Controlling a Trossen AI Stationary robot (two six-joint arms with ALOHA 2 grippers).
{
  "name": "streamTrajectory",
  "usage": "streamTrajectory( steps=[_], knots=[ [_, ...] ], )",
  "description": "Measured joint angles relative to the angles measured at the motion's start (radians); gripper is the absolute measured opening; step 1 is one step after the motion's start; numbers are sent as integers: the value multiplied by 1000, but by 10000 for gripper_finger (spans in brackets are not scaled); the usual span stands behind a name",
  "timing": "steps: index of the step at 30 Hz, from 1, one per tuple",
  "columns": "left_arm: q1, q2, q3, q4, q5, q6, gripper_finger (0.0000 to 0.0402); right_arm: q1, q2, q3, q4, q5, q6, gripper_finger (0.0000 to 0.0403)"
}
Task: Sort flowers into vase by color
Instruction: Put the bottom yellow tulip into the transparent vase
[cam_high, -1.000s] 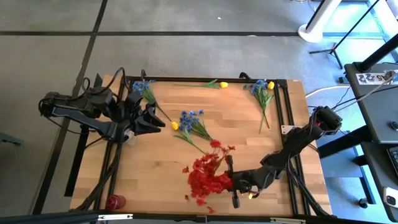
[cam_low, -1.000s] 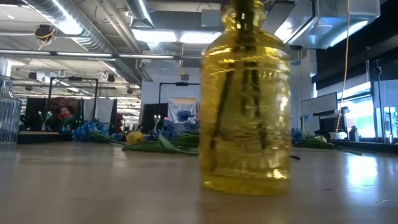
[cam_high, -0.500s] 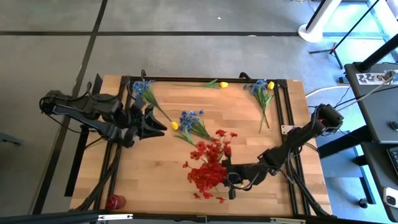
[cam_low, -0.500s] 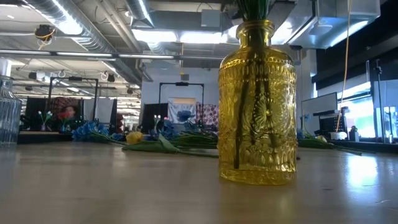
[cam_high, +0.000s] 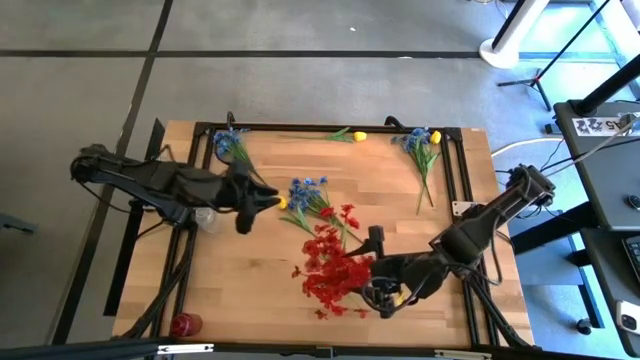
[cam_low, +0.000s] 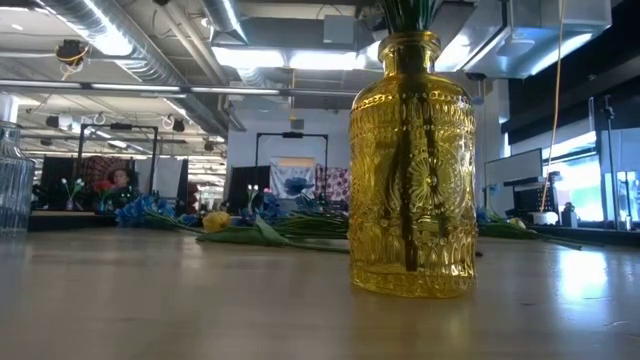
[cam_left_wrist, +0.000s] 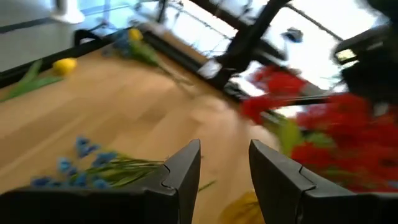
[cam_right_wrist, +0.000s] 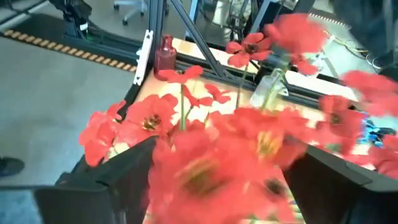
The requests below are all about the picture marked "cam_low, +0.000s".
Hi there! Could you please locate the blue artificial flower bunch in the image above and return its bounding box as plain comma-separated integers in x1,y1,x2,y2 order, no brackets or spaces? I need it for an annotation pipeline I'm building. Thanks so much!
113,193,206,235
238,192,351,241

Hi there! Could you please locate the yellow embossed glass vase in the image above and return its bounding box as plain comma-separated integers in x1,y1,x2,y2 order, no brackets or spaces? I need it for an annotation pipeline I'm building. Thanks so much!
348,30,478,300

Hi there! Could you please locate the red artificial flower bunch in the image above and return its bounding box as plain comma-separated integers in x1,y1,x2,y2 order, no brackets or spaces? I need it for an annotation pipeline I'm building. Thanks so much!
378,0,446,274

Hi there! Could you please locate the clear ribbed glass vase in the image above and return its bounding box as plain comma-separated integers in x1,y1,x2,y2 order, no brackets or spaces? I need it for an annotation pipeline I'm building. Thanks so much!
0,119,37,237

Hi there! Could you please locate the small vase with white flowers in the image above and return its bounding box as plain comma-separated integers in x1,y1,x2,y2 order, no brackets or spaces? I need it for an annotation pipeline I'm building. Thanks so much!
60,177,87,212

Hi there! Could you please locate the pink patterned cloth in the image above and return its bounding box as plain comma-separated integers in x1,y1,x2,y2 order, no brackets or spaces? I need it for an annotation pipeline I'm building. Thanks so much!
315,166,351,202

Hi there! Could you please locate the blue flower print cloth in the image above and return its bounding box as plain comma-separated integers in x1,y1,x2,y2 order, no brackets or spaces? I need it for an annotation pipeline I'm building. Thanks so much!
269,157,317,201

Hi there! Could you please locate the computer monitor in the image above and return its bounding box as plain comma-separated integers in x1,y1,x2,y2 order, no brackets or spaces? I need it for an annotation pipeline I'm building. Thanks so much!
483,147,545,190

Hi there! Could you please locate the person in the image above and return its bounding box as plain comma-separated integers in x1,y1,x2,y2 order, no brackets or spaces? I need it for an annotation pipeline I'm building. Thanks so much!
102,167,141,210

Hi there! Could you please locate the white roll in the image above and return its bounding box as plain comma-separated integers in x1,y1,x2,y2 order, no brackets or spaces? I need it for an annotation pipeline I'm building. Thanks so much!
528,210,560,227

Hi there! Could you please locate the black tripod stand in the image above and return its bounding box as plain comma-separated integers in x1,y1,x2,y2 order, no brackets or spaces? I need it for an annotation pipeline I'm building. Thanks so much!
599,94,622,231

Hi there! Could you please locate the black stand frame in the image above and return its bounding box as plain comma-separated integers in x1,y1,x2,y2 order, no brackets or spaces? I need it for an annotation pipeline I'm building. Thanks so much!
76,123,160,199
254,131,330,201

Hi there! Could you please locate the ribbed silver ventilation duct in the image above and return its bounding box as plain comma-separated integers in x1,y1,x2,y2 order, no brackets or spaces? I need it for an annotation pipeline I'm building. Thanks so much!
39,0,231,136

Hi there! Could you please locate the silver box ceiling duct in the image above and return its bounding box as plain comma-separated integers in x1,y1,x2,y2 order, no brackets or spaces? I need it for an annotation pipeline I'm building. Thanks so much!
434,0,614,81

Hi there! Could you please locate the yellow hanging cable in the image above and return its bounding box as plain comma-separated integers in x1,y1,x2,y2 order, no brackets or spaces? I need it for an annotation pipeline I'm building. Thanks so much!
538,0,567,214

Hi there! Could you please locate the black ceiling cable reel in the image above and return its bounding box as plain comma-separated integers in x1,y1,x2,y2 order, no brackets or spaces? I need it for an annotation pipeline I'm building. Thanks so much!
54,39,91,81

